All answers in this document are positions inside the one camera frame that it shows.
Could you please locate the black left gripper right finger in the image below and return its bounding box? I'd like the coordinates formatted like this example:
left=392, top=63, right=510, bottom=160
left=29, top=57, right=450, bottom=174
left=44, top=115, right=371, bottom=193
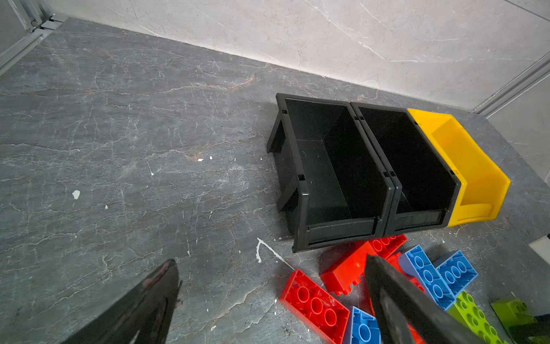
left=365, top=255, right=483, bottom=343

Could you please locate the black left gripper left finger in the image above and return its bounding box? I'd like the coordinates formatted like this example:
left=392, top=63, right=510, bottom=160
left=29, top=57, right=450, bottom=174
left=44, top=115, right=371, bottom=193
left=64, top=259, right=180, bottom=343

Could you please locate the green long lego brick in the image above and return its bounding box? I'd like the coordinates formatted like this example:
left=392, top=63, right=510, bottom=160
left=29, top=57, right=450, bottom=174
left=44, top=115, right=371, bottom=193
left=447, top=291, right=506, bottom=344

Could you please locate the blue square lego brick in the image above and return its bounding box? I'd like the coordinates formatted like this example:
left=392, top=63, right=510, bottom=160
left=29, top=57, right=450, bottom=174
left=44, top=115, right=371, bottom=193
left=434, top=250, right=478, bottom=297

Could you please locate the blue lego brick lower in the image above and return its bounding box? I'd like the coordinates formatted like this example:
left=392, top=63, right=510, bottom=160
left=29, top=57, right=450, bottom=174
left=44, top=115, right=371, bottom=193
left=342, top=306, right=382, bottom=344

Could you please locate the blue long lego brick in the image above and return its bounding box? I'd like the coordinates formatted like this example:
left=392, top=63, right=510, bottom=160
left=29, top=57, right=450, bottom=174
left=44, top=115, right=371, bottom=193
left=398, top=245, right=456, bottom=311

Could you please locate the red arch lego piece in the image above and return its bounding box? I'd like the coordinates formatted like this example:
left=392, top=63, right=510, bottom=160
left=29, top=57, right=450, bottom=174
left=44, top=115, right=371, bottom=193
left=365, top=255, right=427, bottom=343

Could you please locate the red long lego brick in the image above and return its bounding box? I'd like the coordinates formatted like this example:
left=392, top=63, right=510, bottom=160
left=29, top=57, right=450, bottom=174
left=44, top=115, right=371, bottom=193
left=320, top=234, right=408, bottom=295

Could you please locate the red flat lego plate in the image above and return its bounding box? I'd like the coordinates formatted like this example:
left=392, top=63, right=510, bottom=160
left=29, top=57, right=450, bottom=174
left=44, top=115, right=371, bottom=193
left=279, top=269, right=350, bottom=344

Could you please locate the black plastic bin middle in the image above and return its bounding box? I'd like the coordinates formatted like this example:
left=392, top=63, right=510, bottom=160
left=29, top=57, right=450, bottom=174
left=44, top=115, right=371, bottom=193
left=351, top=102, right=461, bottom=236

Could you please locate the black plastic bin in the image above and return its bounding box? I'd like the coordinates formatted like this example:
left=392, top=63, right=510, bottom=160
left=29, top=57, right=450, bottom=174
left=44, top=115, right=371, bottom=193
left=351, top=102, right=461, bottom=236
left=266, top=93, right=395, bottom=252

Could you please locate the black plastic bin left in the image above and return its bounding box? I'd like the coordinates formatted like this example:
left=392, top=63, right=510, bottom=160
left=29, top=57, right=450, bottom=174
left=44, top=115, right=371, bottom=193
left=266, top=93, right=395, bottom=252

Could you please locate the yellow plastic bin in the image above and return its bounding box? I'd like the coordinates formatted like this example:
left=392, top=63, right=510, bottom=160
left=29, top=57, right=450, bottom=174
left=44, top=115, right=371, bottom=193
left=408, top=109, right=511, bottom=226

